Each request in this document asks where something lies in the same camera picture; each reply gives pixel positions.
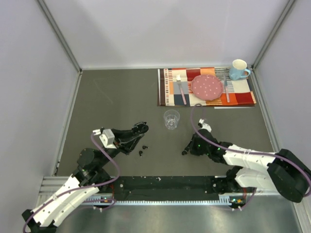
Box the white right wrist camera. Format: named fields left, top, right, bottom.
left=198, top=118, right=212, bottom=132

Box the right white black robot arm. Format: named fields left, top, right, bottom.
left=182, top=129, right=311, bottom=203

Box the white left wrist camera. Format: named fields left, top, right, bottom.
left=92, top=128, right=116, bottom=149

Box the pink-handled metal knife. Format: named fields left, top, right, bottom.
left=223, top=73, right=230, bottom=102

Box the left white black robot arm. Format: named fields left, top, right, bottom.
left=22, top=122, right=149, bottom=233

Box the colourful patchwork placemat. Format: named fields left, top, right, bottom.
left=157, top=67, right=256, bottom=107

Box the clear plastic cup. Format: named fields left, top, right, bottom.
left=163, top=110, right=180, bottom=130

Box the light blue mug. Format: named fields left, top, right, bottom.
left=229, top=59, right=251, bottom=81

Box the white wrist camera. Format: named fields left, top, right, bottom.
left=198, top=118, right=212, bottom=132
left=92, top=128, right=116, bottom=149

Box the pink polka-dot plate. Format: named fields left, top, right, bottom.
left=190, top=74, right=224, bottom=101

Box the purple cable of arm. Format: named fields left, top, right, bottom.
left=22, top=132, right=121, bottom=233
left=190, top=103, right=311, bottom=212

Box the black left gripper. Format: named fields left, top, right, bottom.
left=96, top=128, right=144, bottom=168

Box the pink-handled metal fork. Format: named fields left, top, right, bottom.
left=176, top=74, right=187, bottom=105

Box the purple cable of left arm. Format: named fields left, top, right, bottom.
left=22, top=132, right=121, bottom=233

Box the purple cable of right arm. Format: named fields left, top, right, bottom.
left=190, top=103, right=311, bottom=212

